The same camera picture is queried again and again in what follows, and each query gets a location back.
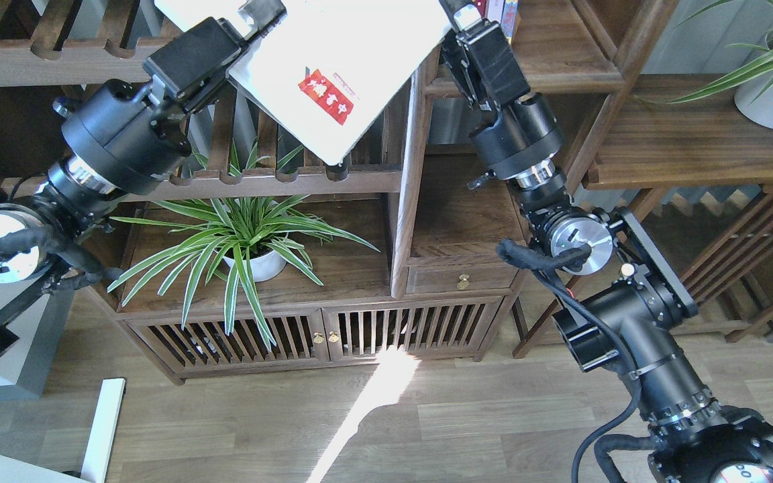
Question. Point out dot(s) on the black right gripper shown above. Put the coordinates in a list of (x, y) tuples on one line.
[(520, 134)]

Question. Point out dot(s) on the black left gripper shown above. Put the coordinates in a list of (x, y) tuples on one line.
[(127, 138)]

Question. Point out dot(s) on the red cover book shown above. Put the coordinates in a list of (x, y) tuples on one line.
[(510, 19)]

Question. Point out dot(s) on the white book red label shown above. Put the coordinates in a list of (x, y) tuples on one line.
[(326, 69)]

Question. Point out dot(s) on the pale pink book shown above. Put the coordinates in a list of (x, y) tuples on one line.
[(494, 10)]

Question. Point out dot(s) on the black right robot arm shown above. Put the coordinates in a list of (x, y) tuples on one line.
[(620, 298)]

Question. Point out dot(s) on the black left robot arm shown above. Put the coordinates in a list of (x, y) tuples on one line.
[(41, 235)]

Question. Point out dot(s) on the spider plant white pot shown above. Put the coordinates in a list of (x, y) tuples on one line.
[(226, 235)]

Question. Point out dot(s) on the dark wooden bookshelf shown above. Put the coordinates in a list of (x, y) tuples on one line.
[(436, 288)]

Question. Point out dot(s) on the wooden side table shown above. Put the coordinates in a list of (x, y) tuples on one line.
[(704, 175)]

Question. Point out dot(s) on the white table leg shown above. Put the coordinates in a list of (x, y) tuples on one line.
[(102, 432)]

